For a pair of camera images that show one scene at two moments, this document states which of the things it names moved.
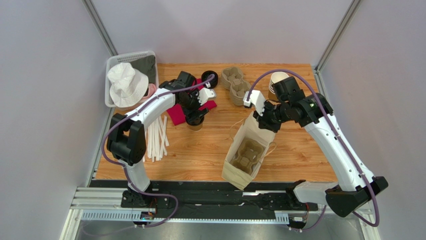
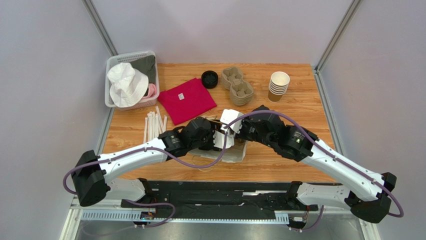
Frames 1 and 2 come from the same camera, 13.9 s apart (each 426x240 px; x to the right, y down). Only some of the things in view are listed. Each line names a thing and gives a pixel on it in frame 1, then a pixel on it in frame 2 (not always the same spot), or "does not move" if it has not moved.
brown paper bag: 250,147 -> 235,154
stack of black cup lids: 214,81 does not move
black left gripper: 195,117 -> 210,146
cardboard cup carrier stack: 231,79 does not move
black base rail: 208,199 does not move
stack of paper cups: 276,76 does not move
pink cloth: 151,89 does not move
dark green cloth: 147,65 does not move
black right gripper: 266,117 -> 242,129
